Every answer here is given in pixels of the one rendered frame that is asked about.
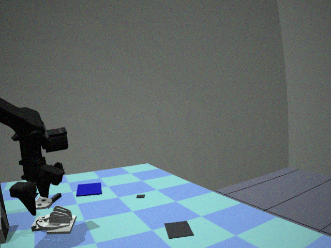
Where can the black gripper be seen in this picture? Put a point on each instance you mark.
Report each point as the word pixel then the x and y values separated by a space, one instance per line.
pixel 26 192

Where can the dark grey rectangular bar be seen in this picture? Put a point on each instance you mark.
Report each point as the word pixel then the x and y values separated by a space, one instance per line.
pixel 55 197

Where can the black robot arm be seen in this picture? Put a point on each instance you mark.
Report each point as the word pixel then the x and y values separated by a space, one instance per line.
pixel 31 132

